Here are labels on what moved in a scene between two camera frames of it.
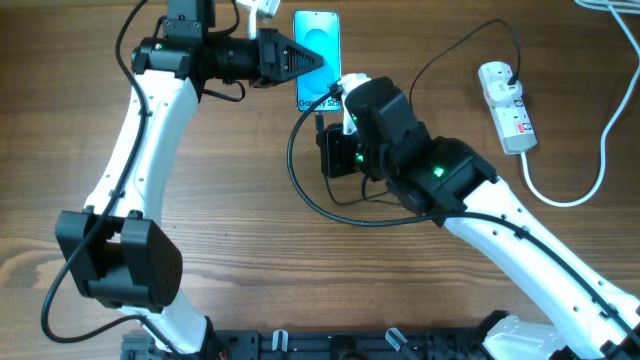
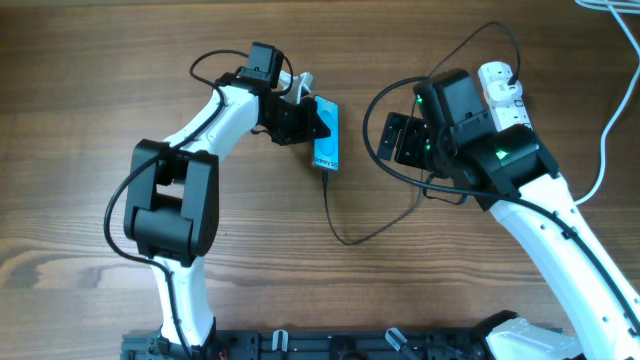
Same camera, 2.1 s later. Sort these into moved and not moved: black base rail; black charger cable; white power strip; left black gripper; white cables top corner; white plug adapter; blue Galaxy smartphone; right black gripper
Moved: right black gripper; left black gripper; black charger cable; blue Galaxy smartphone
Not moved: black base rail; white cables top corner; white power strip; white plug adapter
